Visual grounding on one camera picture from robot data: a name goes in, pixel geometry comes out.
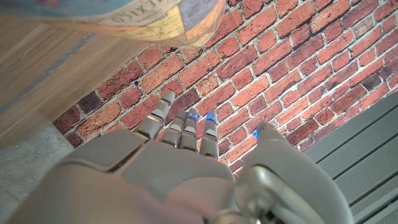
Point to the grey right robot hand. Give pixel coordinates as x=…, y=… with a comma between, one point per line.
x=155, y=180

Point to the colourful paper map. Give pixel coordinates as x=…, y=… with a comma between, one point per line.
x=155, y=21

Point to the red brick printed backdrop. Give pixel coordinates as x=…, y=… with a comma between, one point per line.
x=280, y=62

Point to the grey perforated panel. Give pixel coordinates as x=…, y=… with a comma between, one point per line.
x=367, y=161

